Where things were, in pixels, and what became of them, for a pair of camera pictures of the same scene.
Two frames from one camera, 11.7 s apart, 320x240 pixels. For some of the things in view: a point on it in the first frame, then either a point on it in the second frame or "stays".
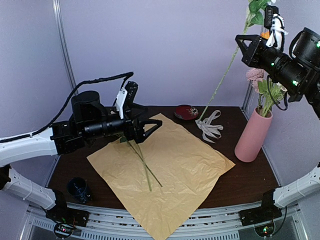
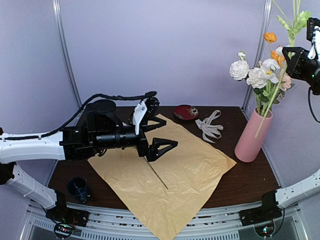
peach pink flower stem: [145, 164] -> [298, 20]
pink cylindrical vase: [251, 140] stays
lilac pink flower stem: [125, 140] -> [164, 184]
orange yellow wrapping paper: [166, 176] stays
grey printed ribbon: [210, 132] stays
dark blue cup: [77, 186] stays
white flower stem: [255, 16] -> [239, 69]
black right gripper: [250, 55] -> [293, 69]
